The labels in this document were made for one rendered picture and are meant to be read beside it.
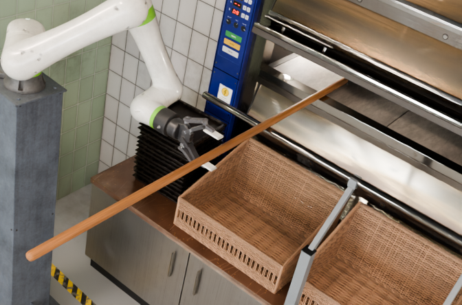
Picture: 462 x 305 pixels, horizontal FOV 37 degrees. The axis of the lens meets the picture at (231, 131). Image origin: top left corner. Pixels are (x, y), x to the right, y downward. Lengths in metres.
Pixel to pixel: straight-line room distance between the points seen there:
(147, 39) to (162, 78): 0.17
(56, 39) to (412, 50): 1.30
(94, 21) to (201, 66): 1.08
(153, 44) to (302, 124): 0.85
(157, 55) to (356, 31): 0.79
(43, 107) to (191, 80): 0.95
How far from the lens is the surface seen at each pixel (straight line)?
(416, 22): 2.67
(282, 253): 3.02
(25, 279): 3.16
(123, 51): 3.64
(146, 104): 2.56
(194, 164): 2.34
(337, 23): 2.81
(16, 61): 2.37
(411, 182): 2.90
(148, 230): 3.10
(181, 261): 3.04
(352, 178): 2.54
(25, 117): 2.61
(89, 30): 2.31
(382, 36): 2.74
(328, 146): 3.00
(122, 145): 3.88
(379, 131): 2.86
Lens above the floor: 2.55
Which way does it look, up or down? 32 degrees down
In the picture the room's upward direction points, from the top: 13 degrees clockwise
